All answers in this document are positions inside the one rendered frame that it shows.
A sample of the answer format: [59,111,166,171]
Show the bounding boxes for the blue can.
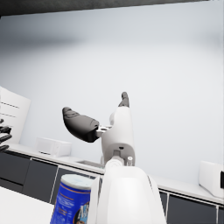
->
[49,173,95,224]

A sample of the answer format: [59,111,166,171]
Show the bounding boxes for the white countertop appliance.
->
[198,160,224,200]

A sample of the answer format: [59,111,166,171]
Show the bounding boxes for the dark kitchen counter cabinets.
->
[0,143,224,224]

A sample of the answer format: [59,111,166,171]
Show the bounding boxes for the kitchen sink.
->
[76,159,105,170]

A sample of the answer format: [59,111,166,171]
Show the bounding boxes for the white microwave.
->
[35,136,73,158]

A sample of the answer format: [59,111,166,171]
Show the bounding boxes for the white tall cabinet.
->
[0,86,32,145]

